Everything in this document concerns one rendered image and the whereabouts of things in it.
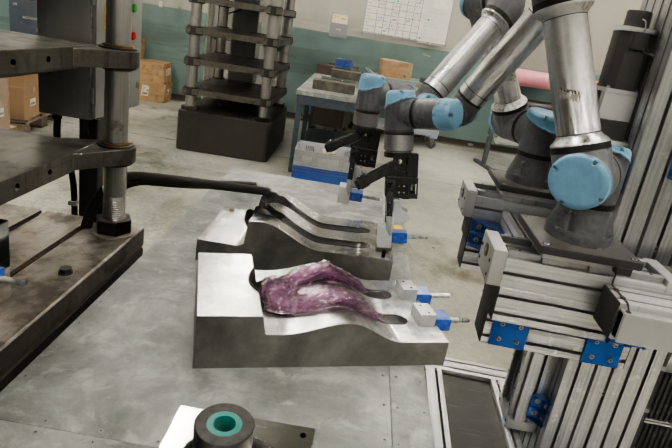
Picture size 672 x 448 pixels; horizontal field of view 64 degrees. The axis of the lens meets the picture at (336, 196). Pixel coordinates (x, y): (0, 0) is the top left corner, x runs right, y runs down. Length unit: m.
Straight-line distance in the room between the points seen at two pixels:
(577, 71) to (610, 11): 7.34
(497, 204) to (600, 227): 0.52
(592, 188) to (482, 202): 0.67
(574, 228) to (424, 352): 0.45
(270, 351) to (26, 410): 0.40
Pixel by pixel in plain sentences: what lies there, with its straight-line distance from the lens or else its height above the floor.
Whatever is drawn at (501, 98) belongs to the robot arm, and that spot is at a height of 1.28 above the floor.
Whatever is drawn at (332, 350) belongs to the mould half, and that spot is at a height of 0.84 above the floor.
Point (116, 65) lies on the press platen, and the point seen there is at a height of 1.25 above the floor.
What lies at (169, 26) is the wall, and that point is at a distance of 8.31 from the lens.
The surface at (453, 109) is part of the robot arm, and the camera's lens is 1.28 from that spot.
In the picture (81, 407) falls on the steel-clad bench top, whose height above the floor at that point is 0.80.
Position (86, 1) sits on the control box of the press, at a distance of 1.62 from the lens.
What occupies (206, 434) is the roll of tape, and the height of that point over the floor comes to 0.90.
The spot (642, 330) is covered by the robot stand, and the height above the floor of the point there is 0.92.
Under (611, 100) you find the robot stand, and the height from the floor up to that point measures 1.35.
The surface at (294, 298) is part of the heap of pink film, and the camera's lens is 1.09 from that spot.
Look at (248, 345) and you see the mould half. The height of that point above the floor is 0.85.
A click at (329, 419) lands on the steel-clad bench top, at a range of 0.97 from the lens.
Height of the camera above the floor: 1.43
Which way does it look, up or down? 18 degrees down
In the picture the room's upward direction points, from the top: 9 degrees clockwise
